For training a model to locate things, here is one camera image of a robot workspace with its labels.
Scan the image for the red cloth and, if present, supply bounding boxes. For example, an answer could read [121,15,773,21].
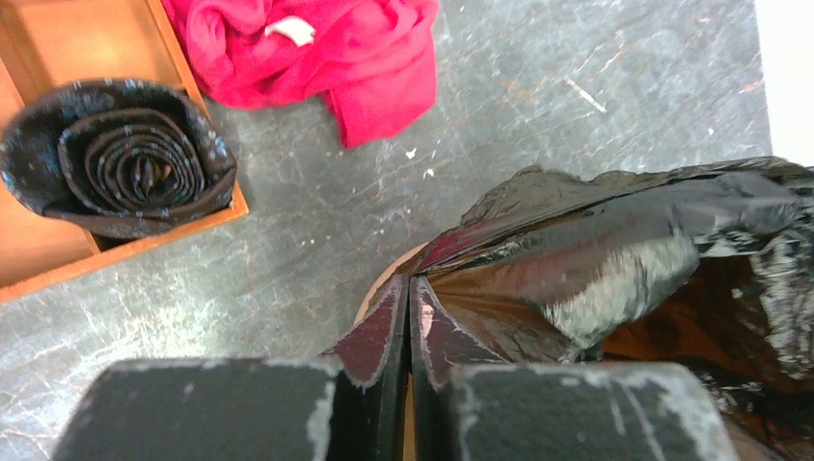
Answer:
[163,1,441,149]

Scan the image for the black trash bag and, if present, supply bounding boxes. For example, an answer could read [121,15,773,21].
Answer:
[405,157,813,460]

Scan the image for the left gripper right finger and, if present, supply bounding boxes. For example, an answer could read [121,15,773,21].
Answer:
[409,277,737,460]

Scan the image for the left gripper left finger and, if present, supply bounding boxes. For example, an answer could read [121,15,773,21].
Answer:
[52,276,409,460]

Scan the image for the orange trash bin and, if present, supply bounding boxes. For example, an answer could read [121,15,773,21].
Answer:
[353,242,427,461]

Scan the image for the orange compartment tray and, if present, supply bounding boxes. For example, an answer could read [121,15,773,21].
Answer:
[1,1,249,301]

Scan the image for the rolled black bag bottom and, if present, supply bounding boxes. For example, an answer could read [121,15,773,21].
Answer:
[1,78,237,240]

